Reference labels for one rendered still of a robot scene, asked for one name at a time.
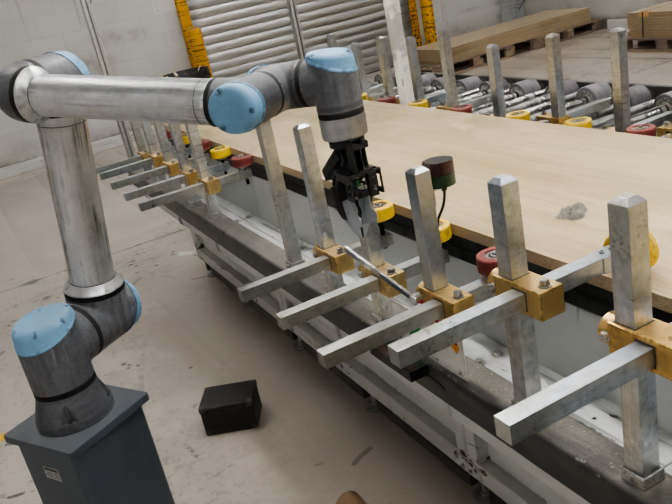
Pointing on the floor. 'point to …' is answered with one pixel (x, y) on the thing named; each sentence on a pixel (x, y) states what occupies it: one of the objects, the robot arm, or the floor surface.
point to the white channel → (399, 51)
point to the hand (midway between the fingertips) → (359, 230)
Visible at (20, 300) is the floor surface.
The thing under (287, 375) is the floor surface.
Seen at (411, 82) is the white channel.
